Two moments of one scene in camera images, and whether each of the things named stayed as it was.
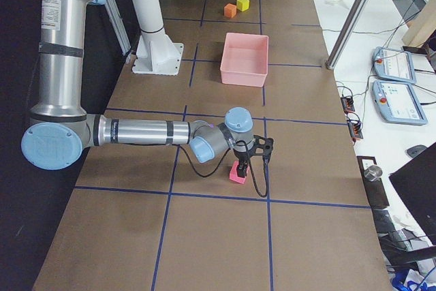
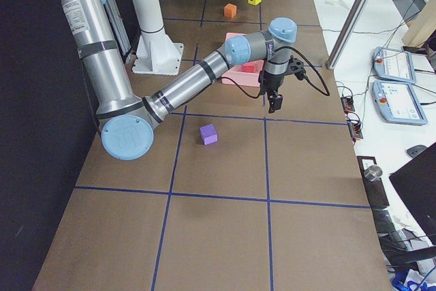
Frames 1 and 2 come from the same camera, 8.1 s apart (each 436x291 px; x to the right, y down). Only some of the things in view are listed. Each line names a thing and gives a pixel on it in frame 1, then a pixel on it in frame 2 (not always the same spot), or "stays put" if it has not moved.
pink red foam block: x=234 y=175 to x=248 y=67
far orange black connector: x=348 y=105 stays put
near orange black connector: x=354 y=128 stays put
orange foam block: x=230 y=10 stays put
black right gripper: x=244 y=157 to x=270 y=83
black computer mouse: x=412 y=150 stays put
